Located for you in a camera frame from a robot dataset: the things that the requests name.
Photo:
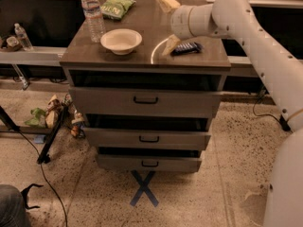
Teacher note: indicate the green chip bag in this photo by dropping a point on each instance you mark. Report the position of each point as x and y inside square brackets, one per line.
[116, 9]

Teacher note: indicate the small water bottle on ledge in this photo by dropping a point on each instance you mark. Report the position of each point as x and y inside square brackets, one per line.
[22, 37]

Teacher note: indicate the person knee in jeans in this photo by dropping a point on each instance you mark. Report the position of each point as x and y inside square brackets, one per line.
[12, 207]

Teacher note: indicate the white paper bowl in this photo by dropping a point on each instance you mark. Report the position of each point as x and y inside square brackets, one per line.
[121, 41]

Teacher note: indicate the small figurine toy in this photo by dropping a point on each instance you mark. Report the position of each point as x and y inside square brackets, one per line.
[77, 126]

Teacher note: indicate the bottom grey drawer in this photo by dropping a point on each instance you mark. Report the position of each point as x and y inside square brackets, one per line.
[148, 163]

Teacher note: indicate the dark blue snack packet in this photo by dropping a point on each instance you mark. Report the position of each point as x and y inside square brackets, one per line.
[187, 48]

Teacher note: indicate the top grey drawer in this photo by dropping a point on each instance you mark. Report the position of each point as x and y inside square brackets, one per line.
[116, 101]

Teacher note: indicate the blue tape cross mark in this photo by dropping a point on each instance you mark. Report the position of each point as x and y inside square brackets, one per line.
[143, 189]

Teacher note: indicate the grey drawer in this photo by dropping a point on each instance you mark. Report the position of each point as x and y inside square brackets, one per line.
[148, 163]
[180, 140]
[116, 101]

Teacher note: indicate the round object on ledge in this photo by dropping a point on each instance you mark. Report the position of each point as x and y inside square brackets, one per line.
[12, 41]

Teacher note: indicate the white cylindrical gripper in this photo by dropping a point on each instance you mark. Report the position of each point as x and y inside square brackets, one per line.
[180, 22]

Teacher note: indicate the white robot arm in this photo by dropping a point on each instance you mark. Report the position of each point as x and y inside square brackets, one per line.
[281, 73]

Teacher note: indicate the grey drawer cabinet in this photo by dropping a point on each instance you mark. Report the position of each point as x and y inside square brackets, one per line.
[91, 65]

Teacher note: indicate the green bag on floor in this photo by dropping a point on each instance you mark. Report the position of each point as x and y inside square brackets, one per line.
[37, 118]

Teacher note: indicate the clear plastic water bottle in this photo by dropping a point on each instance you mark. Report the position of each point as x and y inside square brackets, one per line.
[94, 18]

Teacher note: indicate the middle grey drawer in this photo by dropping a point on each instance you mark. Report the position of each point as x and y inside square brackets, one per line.
[180, 140]

